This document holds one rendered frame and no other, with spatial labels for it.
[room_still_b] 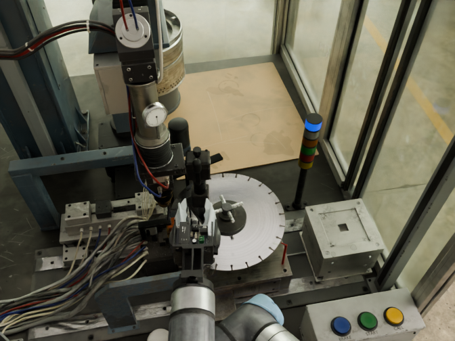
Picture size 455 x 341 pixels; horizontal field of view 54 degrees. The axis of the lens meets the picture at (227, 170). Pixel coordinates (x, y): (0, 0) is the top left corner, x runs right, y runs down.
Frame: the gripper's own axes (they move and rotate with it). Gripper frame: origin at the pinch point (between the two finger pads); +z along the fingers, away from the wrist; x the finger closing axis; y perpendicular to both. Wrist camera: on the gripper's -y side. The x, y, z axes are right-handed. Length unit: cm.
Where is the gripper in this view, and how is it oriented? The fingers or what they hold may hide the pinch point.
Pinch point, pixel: (196, 206)
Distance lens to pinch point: 91.9
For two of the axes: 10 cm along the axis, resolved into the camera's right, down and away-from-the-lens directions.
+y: 0.2, -6.6, -7.5
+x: -10.0, 0.0, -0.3
